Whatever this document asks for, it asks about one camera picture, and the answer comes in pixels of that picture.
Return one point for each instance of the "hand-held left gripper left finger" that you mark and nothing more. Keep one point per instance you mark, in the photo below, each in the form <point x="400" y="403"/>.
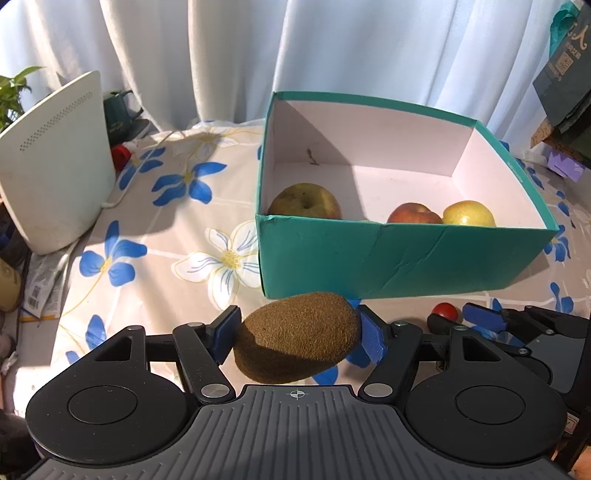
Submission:
<point x="228" y="330"/>

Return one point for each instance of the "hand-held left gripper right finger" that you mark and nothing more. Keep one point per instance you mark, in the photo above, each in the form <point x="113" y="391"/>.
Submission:
<point x="374" y="339"/>

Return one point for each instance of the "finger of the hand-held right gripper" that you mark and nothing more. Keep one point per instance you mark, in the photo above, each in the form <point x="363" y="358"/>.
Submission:
<point x="441" y="324"/>
<point x="482" y="316"/>

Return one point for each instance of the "red cherry tomato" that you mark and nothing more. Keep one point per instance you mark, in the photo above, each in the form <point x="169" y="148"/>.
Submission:
<point x="445" y="310"/>

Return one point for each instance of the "plump brown kiwi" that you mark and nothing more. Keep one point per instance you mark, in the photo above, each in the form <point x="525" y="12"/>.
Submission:
<point x="295" y="337"/>

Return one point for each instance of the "teal cardboard box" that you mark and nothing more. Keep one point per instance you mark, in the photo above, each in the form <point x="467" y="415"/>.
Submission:
<point x="392" y="258"/>

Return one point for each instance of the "small yellow pear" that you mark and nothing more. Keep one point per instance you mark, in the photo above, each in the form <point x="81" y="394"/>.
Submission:
<point x="468" y="214"/>

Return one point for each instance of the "red apple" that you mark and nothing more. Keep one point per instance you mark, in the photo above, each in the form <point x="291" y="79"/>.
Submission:
<point x="413" y="214"/>

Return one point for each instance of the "green russet apple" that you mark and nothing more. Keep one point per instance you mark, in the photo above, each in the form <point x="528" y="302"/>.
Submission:
<point x="304" y="201"/>

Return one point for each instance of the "floral tablecloth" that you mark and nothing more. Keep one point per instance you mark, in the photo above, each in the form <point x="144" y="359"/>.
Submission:
<point x="161" y="230"/>

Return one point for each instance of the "purple box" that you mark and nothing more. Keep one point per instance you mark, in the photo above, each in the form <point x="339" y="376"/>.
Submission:
<point x="565" y="166"/>

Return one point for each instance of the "printed paper packet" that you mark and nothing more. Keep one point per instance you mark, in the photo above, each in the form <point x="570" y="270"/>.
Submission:
<point x="44" y="286"/>

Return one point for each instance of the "brown patterned box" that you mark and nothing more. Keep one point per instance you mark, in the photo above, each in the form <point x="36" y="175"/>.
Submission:
<point x="545" y="134"/>

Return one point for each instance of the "small red object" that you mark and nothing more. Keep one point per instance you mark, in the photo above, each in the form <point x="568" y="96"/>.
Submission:
<point x="121" y="157"/>

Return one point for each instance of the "yellow jar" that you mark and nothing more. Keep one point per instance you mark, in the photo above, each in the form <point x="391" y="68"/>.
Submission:
<point x="9" y="286"/>

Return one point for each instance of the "white router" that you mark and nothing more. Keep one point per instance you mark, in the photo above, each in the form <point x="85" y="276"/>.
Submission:
<point x="55" y="170"/>

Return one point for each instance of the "dark green mug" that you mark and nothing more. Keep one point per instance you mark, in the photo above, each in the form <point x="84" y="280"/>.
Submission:
<point x="120" y="115"/>

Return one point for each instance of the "dark green paper bag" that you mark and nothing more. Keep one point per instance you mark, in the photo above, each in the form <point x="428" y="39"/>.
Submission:
<point x="570" y="83"/>

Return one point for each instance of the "green plant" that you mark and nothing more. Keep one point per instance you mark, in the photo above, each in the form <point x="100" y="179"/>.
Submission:
<point x="11" y="99"/>

